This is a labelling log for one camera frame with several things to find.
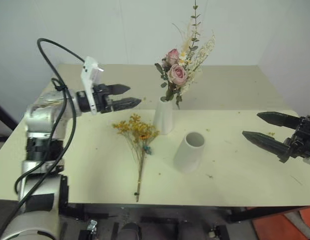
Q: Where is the yellow dried flower bouquet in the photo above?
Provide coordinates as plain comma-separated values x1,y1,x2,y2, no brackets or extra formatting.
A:
112,113,161,203

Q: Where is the dark rounded shape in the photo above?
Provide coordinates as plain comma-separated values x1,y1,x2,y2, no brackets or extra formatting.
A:
119,221,142,240

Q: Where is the pink rose bouquet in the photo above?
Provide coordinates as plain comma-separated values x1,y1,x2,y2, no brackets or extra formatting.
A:
154,0,216,110

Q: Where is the wide white vase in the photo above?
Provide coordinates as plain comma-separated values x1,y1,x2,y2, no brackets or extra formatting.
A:
172,131,206,174

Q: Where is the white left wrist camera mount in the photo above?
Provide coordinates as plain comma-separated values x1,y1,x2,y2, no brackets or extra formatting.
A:
80,56,105,116

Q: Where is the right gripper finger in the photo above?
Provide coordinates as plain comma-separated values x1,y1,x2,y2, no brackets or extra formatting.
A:
242,130,290,161
256,111,301,131

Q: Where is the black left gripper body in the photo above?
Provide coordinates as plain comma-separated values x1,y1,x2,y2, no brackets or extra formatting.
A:
92,83,115,115

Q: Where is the dark slanted frame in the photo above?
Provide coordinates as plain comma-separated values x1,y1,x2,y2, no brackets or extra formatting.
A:
0,99,19,151

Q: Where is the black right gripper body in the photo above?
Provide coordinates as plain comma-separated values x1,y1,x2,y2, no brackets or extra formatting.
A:
279,115,310,164

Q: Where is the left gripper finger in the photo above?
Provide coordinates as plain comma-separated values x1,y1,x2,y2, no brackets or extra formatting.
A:
112,97,142,112
111,84,131,97

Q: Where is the metal caster clamp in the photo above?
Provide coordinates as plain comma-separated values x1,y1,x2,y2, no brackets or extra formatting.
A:
86,219,98,233

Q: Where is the slim white vase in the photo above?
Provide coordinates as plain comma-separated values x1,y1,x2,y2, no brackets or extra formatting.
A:
152,96,174,136

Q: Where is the orange object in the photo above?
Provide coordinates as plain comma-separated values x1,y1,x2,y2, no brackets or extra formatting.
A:
251,205,310,240

